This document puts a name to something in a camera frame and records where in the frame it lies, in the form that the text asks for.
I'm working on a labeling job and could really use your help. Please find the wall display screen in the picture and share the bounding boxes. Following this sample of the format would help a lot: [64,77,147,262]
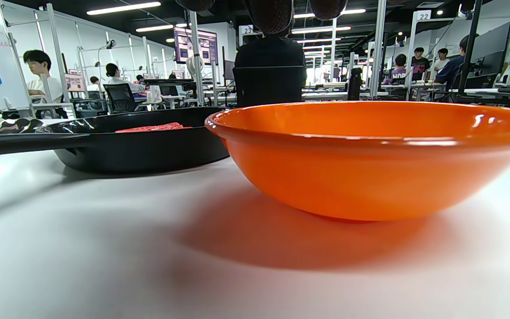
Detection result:
[174,27,219,65]

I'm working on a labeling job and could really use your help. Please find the white metal frame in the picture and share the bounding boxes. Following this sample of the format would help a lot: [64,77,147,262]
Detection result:
[5,4,72,118]
[188,0,387,107]
[405,4,510,101]

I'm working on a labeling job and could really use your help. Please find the black monitor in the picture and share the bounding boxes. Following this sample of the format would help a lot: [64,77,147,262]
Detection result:
[464,21,510,89]

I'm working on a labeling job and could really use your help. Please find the black pole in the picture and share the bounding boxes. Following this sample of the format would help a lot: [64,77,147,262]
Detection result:
[456,0,483,103]

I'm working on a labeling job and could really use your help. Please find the person's right hand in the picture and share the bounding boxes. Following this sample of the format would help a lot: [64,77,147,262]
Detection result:
[175,0,348,35]

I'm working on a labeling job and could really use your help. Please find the black bottle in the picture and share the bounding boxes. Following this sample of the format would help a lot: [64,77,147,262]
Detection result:
[347,67,363,101]

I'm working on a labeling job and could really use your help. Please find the red bacon strips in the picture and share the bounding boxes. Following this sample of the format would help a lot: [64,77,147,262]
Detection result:
[115,122,192,134]

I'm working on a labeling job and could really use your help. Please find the ceiling light strips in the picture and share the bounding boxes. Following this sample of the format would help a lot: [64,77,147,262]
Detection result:
[86,1,367,56]

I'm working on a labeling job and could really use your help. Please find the orange plastic bowl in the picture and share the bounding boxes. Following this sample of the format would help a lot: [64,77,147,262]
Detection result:
[205,101,510,221]

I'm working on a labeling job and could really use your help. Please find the black cast iron pan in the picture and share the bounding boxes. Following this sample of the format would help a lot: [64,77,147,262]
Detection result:
[0,106,230,174]

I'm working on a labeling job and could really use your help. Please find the black mesh office chair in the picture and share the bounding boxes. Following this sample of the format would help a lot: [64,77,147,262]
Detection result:
[232,66,307,108]

